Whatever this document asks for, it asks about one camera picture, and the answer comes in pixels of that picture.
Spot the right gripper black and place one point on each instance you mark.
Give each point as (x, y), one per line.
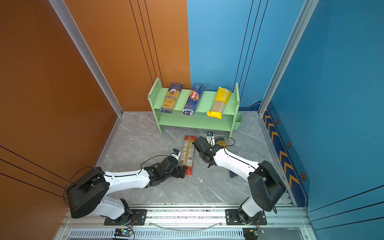
(200, 155)

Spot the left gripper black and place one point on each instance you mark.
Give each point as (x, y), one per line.
(179, 174)

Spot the red spaghetti bag white label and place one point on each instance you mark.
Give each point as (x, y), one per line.
(187, 154)

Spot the yellow Pastatime spaghetti bag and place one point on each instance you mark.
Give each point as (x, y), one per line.
(220, 102)

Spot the blue Barilla spaghetti box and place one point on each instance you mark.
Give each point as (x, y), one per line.
(194, 99)

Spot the Ankara spaghetti bag blue yellow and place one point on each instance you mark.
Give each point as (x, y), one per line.
(171, 98)

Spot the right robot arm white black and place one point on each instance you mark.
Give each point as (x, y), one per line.
(265, 184)

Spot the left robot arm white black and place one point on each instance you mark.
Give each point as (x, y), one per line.
(89, 195)

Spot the left green circuit board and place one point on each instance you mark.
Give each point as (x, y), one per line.
(124, 234)

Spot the right circuit board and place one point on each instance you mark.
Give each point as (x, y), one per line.
(252, 233)

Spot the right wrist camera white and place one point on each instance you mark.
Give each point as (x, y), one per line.
(211, 138)

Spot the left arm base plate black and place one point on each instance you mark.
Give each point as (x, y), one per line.
(134, 218)

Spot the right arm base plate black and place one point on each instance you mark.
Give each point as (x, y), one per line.
(237, 217)

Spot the aluminium front rail frame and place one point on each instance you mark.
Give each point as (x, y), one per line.
(191, 222)

